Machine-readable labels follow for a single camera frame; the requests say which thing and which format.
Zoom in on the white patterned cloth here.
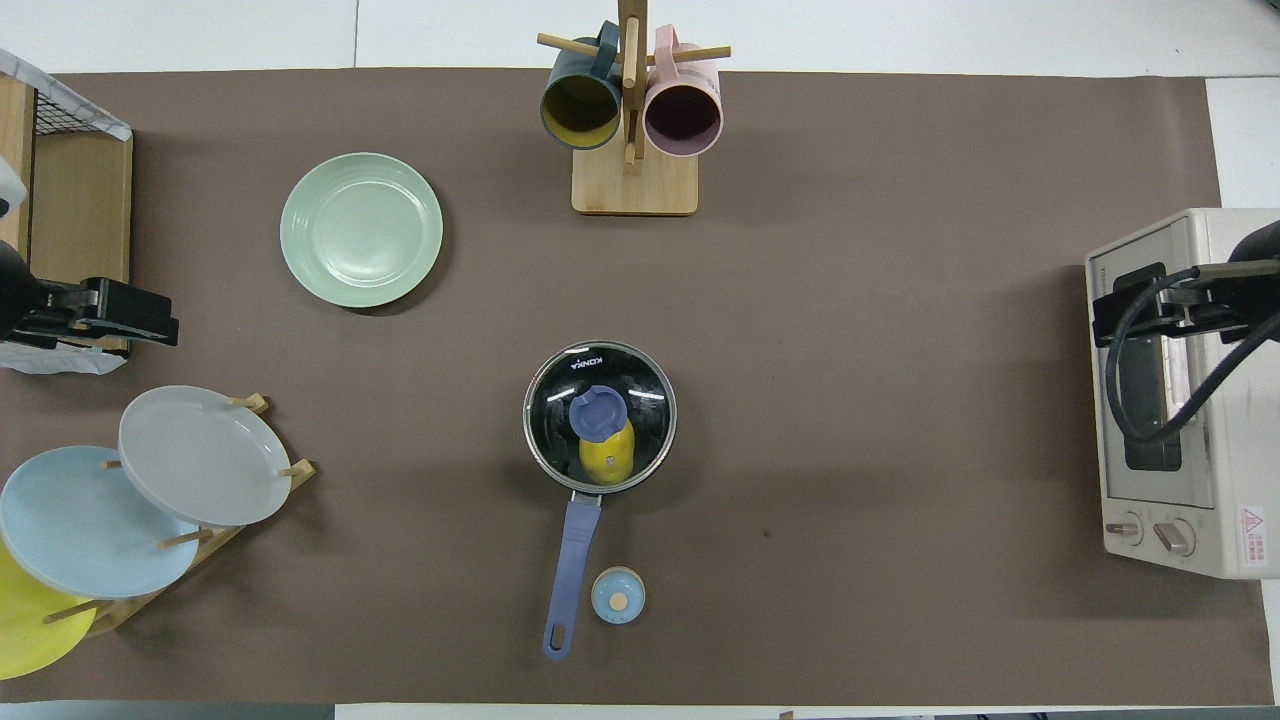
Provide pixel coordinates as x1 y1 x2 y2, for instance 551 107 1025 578
0 48 133 142

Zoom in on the glass lid with blue knob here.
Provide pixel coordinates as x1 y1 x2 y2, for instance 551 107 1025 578
524 342 677 493

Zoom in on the cream toaster oven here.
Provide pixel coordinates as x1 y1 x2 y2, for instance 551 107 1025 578
1085 207 1280 580

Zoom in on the dark teal mug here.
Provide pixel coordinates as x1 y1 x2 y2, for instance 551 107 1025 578
540 22 624 151

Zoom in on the wooden plate rack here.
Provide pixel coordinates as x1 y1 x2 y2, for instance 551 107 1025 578
42 393 318 636

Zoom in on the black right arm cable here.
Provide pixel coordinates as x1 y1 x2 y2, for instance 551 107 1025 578
1103 265 1280 444

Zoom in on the yellow plate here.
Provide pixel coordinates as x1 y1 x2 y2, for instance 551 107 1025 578
0 540 98 681

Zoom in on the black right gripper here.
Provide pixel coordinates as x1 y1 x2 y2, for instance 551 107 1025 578
1092 220 1280 348

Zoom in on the wooden mug tree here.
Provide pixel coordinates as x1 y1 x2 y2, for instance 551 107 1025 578
537 0 732 217

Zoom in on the light green plate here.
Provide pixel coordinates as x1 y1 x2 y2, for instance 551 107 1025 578
280 152 444 309

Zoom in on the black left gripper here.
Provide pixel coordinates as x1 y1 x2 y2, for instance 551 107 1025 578
0 240 181 349

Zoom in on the pink mug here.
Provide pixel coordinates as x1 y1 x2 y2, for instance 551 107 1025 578
643 25 724 158

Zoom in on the light wooden cutting board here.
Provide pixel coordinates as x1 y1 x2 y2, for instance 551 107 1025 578
0 75 37 251

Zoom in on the brown table mat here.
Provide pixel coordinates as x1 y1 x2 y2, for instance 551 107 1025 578
0 68 1276 706

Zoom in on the dark blue saucepan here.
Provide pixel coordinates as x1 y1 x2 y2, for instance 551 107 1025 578
522 340 679 660

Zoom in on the grey plate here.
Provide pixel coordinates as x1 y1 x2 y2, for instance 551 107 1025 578
118 385 293 527

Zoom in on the light blue plate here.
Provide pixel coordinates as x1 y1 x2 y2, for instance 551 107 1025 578
0 445 201 599

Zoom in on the brown wooden board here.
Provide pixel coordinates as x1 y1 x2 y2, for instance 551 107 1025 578
28 120 134 353

